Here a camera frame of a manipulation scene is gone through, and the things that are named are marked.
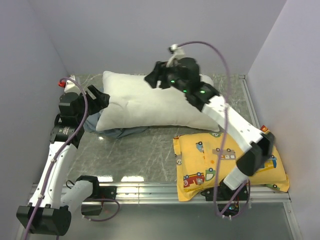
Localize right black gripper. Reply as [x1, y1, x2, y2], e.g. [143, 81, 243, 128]
[143, 61, 189, 94]

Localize blue striped pillowcase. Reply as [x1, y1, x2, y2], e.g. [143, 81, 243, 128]
[83, 96, 148, 139]

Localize white pillow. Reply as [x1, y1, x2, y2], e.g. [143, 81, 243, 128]
[96, 71, 219, 131]

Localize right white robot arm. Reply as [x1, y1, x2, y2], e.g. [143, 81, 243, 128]
[144, 57, 275, 200]

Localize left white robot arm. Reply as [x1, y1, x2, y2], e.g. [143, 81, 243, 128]
[16, 85, 110, 239]

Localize yellow cartoon car pillow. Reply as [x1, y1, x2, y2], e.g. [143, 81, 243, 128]
[173, 131, 290, 202]

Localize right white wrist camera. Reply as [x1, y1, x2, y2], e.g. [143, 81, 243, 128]
[166, 44, 186, 68]

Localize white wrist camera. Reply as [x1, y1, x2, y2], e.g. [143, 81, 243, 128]
[166, 44, 186, 68]
[58, 80, 81, 95]

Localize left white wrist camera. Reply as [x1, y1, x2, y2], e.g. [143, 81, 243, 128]
[58, 80, 81, 95]

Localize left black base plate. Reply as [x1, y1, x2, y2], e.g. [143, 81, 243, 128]
[80, 185, 117, 216]

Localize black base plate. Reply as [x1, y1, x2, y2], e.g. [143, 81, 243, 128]
[80, 185, 117, 216]
[200, 185, 251, 217]

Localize right side aluminium rail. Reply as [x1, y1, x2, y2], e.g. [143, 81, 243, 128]
[239, 75, 261, 129]

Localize aluminium mounting rail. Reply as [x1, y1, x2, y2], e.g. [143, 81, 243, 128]
[29, 182, 292, 205]

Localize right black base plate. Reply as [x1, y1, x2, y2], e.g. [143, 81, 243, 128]
[200, 185, 251, 217]

